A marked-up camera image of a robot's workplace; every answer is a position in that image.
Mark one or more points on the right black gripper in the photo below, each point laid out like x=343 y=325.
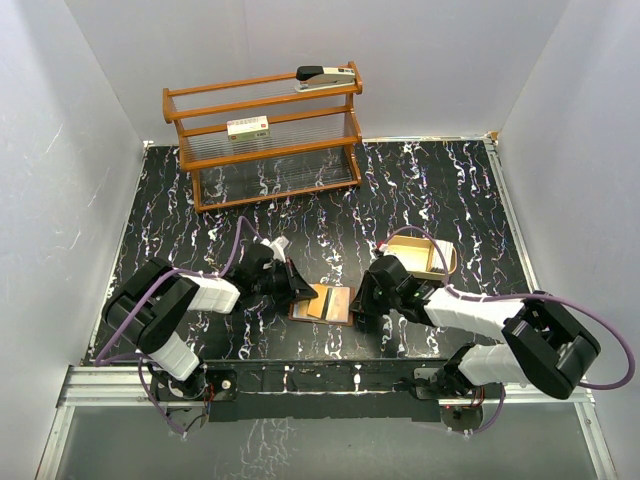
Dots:
x=363 y=303

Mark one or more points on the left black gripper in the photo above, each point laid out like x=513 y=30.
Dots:
x=296 y=287

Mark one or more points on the orange credit card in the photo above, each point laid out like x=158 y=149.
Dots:
x=338 y=306
x=299 y=310

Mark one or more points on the brown leather card holder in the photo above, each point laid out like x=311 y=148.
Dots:
x=350 y=320

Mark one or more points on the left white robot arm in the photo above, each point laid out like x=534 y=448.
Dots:
x=148 y=308

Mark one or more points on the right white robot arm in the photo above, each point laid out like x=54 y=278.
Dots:
x=536 y=341

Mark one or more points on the stack of cards in tray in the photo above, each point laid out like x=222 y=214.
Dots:
x=442 y=252

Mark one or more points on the beige oval tray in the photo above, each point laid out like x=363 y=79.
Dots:
x=420 y=258

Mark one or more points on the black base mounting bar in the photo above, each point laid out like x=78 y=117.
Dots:
x=334 y=389

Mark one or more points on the wooden three-tier shelf rack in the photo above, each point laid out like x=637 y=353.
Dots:
x=311 y=147

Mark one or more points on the white and red staples box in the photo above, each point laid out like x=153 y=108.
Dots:
x=246 y=129

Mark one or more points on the black and beige stapler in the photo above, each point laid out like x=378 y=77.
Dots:
x=312 y=78

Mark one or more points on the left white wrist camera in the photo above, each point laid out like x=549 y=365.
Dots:
x=278 y=247

